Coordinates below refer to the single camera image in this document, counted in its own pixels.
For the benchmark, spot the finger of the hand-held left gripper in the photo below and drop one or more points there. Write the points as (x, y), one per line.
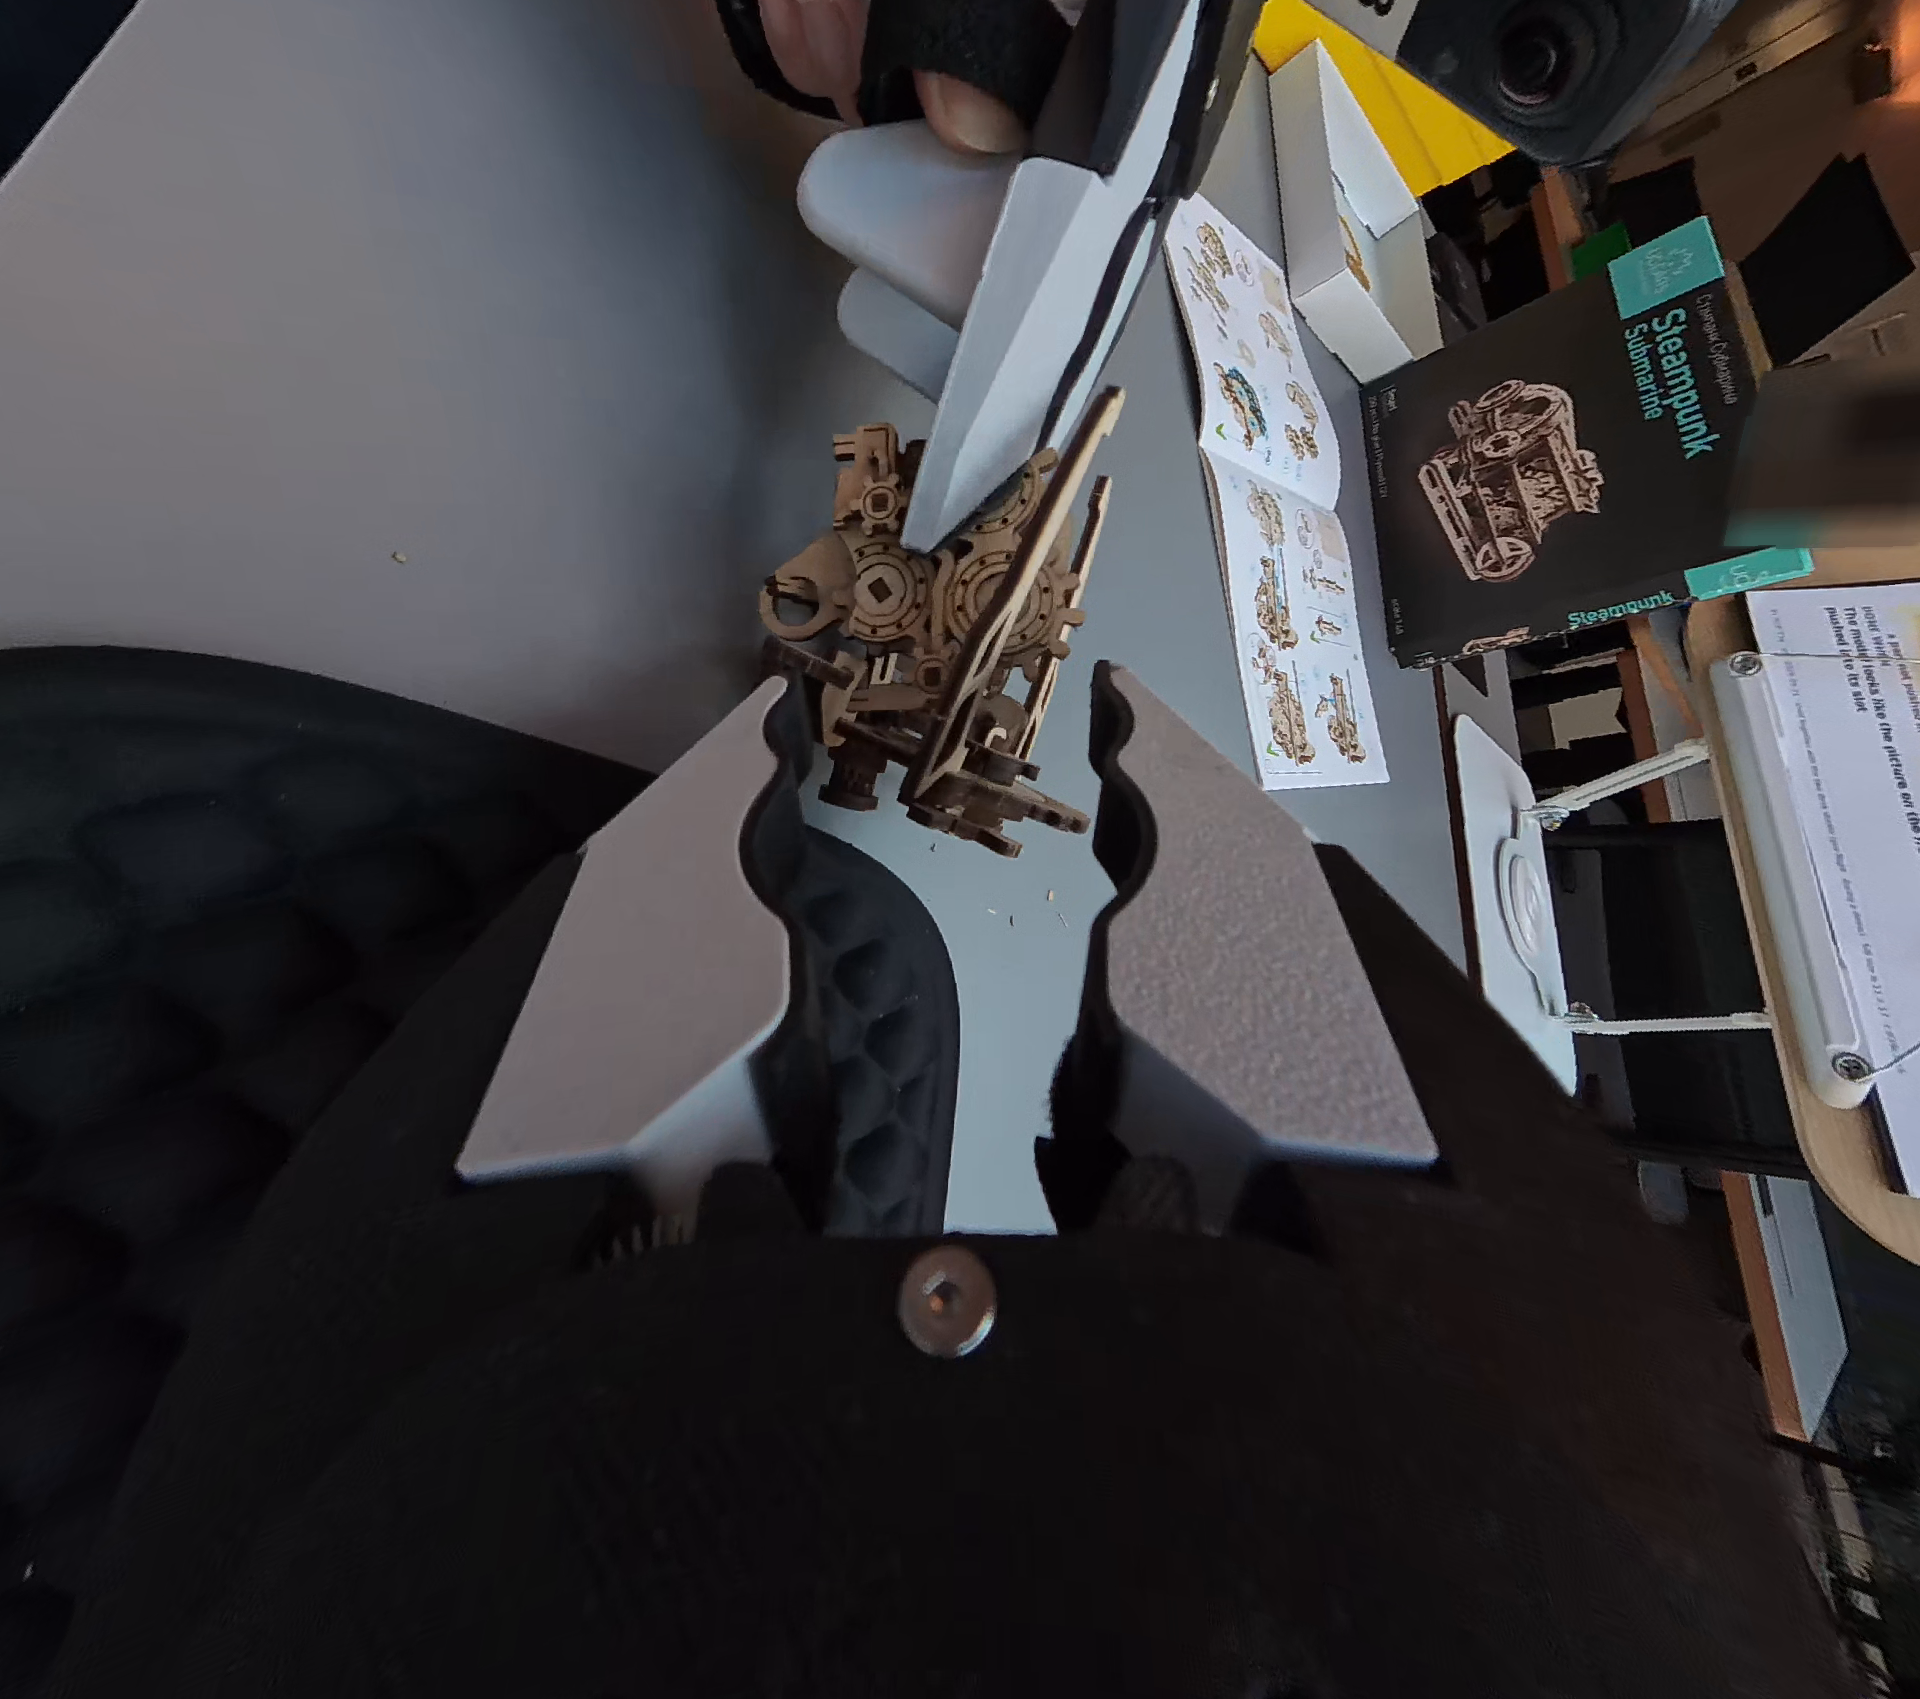
(1020, 347)

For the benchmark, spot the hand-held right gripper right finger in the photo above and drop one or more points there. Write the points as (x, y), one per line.
(1260, 979)

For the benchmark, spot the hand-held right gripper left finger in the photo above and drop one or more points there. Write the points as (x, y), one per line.
(630, 979)

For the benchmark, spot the wooden gear model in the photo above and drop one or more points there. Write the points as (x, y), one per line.
(885, 595)

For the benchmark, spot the black model kit box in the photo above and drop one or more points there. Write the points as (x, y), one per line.
(1515, 483)

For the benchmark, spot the white open cardboard box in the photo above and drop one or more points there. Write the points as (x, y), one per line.
(1313, 167)

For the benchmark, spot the yellow storage bin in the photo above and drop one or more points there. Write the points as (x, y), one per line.
(1440, 131)

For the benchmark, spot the illustrated instruction booklet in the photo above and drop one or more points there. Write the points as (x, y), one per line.
(1320, 589)

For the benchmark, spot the black wrist rest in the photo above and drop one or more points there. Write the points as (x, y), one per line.
(225, 859)

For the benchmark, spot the green storage bin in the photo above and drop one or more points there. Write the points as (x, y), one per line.
(1602, 251)

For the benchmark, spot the printed paper sheet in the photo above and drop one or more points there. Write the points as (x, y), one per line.
(1860, 829)

